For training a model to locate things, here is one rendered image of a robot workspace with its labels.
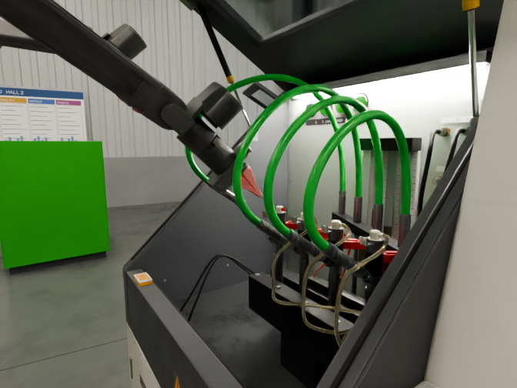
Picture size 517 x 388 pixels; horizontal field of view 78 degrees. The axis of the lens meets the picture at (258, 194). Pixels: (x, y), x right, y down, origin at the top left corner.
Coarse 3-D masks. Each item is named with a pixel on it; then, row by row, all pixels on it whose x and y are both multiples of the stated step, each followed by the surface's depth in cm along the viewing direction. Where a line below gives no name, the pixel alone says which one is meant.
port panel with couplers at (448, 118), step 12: (444, 108) 66; (456, 108) 64; (468, 108) 63; (480, 108) 61; (444, 120) 66; (456, 120) 64; (468, 120) 63; (444, 132) 64; (468, 132) 61; (444, 144) 67; (432, 156) 69; (444, 156) 67; (432, 168) 69; (444, 168) 67; (432, 180) 66
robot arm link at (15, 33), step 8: (0, 24) 81; (8, 24) 81; (0, 32) 80; (8, 32) 80; (16, 32) 80; (0, 40) 82; (8, 40) 81; (16, 40) 80; (24, 40) 79; (32, 40) 78; (24, 48) 83; (32, 48) 81; (40, 48) 80
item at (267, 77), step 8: (248, 80) 72; (256, 80) 72; (264, 80) 73; (280, 80) 74; (288, 80) 74; (296, 80) 74; (232, 88) 72; (320, 96) 75; (328, 112) 76; (336, 128) 77; (192, 160) 73; (344, 160) 79; (192, 168) 73; (344, 168) 79; (200, 176) 74; (344, 176) 79; (344, 184) 80; (344, 192) 80
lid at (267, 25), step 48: (192, 0) 85; (240, 0) 81; (288, 0) 74; (336, 0) 68; (384, 0) 61; (432, 0) 57; (480, 0) 53; (240, 48) 98; (288, 48) 88; (336, 48) 80; (384, 48) 73; (432, 48) 67; (480, 48) 62
